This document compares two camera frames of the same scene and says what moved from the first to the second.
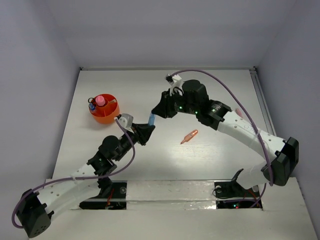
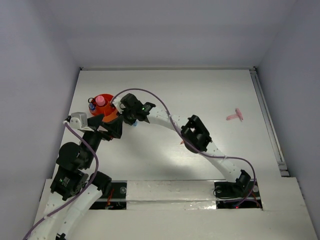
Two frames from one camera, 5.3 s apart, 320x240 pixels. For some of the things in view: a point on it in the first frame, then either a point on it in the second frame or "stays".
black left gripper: (142, 132) -> (114, 128)
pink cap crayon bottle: (100, 100) stays
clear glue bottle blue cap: (92, 107) stays
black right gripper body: (181, 105) -> (129, 115)
